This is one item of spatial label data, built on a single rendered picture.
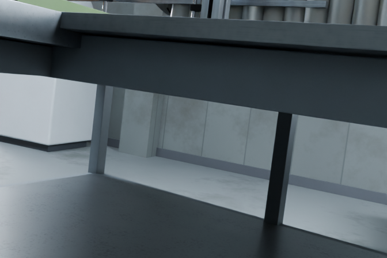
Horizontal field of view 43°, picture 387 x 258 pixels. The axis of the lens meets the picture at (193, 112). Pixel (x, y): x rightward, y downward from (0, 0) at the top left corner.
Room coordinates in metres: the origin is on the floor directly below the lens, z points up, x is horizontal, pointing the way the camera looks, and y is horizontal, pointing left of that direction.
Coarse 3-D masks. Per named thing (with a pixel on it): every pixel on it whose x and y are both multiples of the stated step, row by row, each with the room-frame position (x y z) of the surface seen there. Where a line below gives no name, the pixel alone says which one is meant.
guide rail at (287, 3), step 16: (80, 0) 1.42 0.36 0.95; (96, 0) 1.39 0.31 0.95; (128, 0) 1.33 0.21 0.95; (144, 0) 1.30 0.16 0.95; (160, 0) 1.27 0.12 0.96; (176, 0) 1.24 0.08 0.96; (192, 0) 1.22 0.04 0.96; (240, 0) 1.15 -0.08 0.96; (256, 0) 1.12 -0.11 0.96; (272, 0) 1.10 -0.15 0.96; (288, 0) 1.08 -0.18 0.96
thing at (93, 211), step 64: (64, 64) 0.63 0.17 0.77; (128, 64) 0.58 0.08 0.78; (192, 64) 0.53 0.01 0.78; (256, 64) 0.49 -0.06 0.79; (320, 64) 0.45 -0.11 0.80; (384, 64) 0.42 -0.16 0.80; (0, 192) 1.89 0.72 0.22; (64, 192) 2.01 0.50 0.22; (128, 192) 2.13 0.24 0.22; (0, 256) 1.29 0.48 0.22; (64, 256) 1.34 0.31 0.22; (128, 256) 1.40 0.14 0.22; (192, 256) 1.46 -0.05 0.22; (256, 256) 1.53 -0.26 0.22; (320, 256) 1.60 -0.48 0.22; (384, 256) 1.68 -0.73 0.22
